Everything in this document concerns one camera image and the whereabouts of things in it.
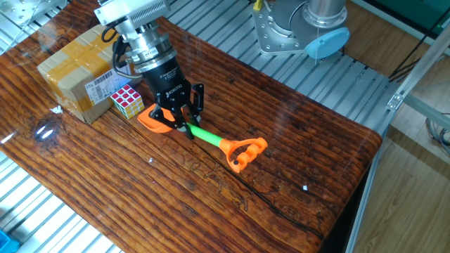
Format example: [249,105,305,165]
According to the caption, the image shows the aluminium frame post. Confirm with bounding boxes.
[385,21,450,113]

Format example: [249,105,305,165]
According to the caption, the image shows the white Rubik's cube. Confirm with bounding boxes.
[110,84,146,120]

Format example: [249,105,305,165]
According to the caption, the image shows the orange toy shovel green shaft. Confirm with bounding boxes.
[136,103,269,174]

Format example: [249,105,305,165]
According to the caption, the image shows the grey cable bundle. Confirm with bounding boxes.
[424,117,450,157]

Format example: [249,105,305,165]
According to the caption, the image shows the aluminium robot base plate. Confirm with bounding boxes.
[252,2,317,56]

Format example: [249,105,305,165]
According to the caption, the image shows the bare aluminium mounting plate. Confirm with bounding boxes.
[0,0,68,27]

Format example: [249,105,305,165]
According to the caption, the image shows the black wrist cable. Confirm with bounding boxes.
[101,26,141,80]

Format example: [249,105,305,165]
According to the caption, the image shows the aluminium frame rail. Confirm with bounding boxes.
[404,93,450,122]

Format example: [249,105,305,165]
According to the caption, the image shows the glossy wood-grain table mat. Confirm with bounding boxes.
[0,0,383,253]

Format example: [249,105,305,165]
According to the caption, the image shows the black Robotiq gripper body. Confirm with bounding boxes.
[142,58,193,110]

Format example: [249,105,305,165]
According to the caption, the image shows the black floor cables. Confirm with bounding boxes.
[388,13,446,82]

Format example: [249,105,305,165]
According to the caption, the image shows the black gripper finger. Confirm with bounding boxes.
[149,104,193,141]
[187,83,205,124]

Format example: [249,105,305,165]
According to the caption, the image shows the cardboard box with yellow tape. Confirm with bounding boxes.
[37,24,141,124]

